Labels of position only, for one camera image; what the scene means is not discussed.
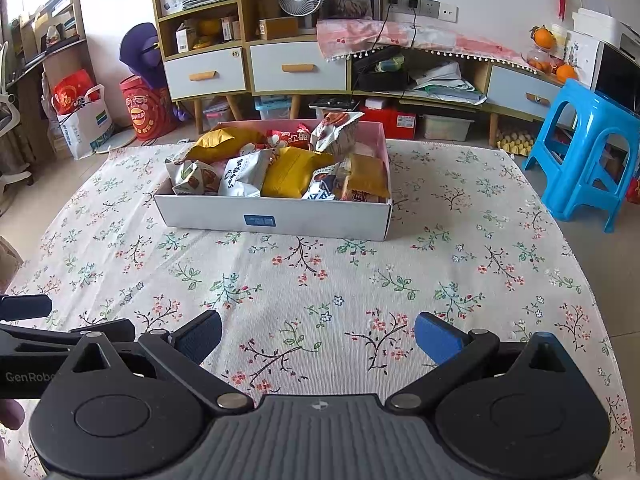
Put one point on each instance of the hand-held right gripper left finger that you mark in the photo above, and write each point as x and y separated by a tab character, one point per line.
200	335

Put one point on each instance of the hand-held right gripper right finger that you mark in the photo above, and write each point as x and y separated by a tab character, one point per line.
437	337

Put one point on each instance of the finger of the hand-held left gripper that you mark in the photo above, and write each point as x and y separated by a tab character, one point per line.
35	337
25	307

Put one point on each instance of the white box with pink lining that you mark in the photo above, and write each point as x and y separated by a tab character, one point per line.
280	220

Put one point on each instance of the white green nut packet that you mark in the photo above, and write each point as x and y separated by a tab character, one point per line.
192	177

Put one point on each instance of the dark gold snack packet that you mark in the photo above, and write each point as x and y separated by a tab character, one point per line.
367	172

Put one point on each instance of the bright yellow ribbed snack packet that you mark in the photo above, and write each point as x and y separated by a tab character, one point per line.
295	175

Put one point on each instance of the gold yellow snack packet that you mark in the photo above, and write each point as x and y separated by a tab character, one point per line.
225	142

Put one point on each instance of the red and white snack packet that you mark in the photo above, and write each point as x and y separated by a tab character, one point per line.
287	137

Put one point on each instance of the person's left hand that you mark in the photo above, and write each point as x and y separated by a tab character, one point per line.
10	415

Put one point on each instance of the beige cloth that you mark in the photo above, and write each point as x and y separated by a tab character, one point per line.
9	260

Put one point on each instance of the floral tablecloth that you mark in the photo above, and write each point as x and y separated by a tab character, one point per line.
300	285

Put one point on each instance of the white shopping bag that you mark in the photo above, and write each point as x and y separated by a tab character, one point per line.
85	130

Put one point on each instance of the round white floor pad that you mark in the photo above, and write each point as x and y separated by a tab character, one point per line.
117	141

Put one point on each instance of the white office chair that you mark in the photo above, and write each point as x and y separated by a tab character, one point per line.
7	110

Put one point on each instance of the clear plastic storage box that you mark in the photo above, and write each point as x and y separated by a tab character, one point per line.
445	127

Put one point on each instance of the yellow egg tray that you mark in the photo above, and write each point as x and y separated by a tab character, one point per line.
515	141

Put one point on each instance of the red gift bag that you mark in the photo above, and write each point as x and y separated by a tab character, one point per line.
70	95

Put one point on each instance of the small clear storage bin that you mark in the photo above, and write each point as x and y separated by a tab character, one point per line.
217	117

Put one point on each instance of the red cardboard box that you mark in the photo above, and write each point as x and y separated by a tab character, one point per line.
395	122

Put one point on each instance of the red round drum box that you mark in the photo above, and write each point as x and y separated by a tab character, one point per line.
145	110

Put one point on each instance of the blue lidded storage box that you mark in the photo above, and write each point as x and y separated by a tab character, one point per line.
272	108

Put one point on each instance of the small white flat box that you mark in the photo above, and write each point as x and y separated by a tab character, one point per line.
376	103

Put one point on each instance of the low wooden cabinet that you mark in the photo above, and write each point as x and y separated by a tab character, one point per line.
295	106

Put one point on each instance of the pile of folded papers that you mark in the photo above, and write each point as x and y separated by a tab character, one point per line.
445	85

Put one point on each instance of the black keyboard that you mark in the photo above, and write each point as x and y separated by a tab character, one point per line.
334	103

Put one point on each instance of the pale blue drawer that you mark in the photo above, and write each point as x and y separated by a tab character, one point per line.
505	90

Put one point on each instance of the black bag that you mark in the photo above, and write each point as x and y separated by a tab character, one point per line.
380	80

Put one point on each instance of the white drawer of tall cabinet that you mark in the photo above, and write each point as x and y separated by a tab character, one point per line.
225	70

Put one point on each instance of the blue plastic stool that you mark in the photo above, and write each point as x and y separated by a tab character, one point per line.
590	110

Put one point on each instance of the purple hat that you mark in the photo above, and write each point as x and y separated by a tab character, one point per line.
142	55

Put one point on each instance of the wide white drawer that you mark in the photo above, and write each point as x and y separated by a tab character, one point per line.
330	67

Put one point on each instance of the plain orange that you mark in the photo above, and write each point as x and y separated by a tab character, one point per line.
566	73

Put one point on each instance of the glass jar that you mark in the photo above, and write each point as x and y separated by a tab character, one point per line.
540	60

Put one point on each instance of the small white carton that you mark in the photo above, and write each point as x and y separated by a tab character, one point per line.
186	39

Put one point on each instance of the pink cherry print cloth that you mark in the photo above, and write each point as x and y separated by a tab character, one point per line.
440	37

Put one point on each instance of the yellow packets on shelf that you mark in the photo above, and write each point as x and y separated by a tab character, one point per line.
209	30

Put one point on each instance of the small white orange box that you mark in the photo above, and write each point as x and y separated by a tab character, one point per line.
230	28

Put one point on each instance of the black microwave oven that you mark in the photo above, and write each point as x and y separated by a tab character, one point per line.
617	77

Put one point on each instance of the brown cardboard box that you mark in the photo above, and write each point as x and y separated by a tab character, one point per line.
279	28

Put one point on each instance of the orange with leaves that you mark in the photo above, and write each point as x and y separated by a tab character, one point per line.
543	39

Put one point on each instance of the white printed panel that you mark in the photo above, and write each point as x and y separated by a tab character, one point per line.
582	55

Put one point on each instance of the white printer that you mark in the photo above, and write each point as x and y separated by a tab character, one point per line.
631	42

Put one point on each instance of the white foam box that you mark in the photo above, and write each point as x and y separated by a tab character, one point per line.
597	21

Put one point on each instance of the white wall socket panel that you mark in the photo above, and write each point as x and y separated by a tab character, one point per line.
448	11

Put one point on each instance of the grey wall socket panel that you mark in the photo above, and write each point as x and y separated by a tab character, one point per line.
429	7

